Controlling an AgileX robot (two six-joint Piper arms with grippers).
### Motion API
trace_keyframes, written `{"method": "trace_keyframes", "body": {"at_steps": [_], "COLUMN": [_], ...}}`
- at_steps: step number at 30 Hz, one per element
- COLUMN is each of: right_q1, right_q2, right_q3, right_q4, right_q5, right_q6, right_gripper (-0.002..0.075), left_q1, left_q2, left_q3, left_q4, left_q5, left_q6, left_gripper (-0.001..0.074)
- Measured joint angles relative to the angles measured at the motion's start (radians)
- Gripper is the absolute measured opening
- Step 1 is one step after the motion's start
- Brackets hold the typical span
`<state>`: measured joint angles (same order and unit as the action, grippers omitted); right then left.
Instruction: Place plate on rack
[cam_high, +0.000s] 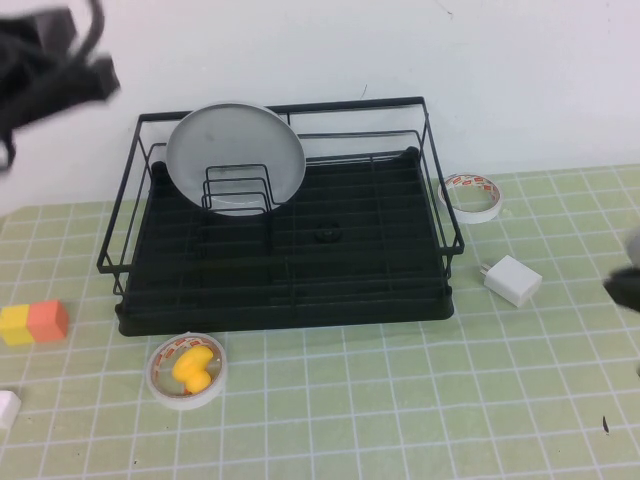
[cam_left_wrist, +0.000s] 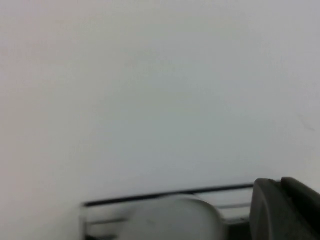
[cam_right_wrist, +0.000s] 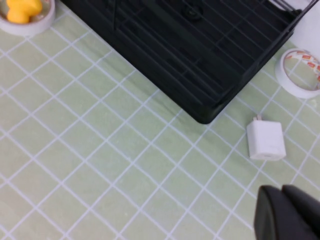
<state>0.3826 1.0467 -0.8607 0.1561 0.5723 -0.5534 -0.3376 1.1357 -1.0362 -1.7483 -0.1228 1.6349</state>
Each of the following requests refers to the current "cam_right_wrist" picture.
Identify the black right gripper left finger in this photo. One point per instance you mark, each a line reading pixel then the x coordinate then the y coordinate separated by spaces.
pixel 270 220

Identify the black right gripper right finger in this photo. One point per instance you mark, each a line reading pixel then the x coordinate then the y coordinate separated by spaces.
pixel 307 215

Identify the white tape roll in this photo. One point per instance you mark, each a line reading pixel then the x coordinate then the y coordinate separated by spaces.
pixel 37 28
pixel 282 77

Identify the green checked tablecloth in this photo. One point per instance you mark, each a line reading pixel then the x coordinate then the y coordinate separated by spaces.
pixel 100 150

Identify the yellow rubber duck toy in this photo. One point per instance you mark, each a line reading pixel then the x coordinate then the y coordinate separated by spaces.
pixel 22 12

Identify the white USB wall charger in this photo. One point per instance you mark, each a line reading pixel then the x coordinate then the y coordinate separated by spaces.
pixel 265 140

